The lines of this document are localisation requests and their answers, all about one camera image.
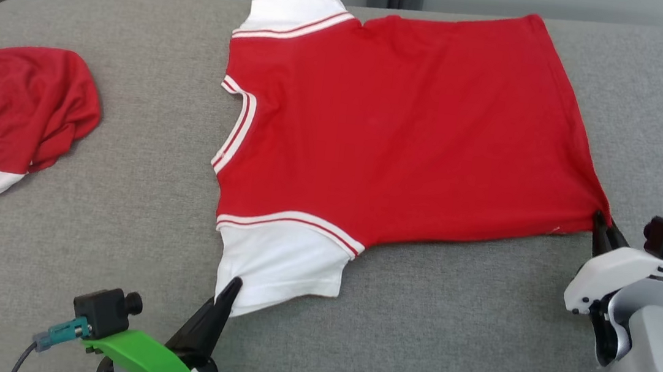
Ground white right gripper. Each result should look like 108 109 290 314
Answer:
562 207 663 324

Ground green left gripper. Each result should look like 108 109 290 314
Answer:
79 261 244 372

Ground red t-shirt with white sleeves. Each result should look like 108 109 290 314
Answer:
195 0 635 356

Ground red shorts with white hem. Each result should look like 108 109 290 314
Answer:
0 42 108 214

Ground left camera cable teal plug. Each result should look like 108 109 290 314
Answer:
10 309 94 372

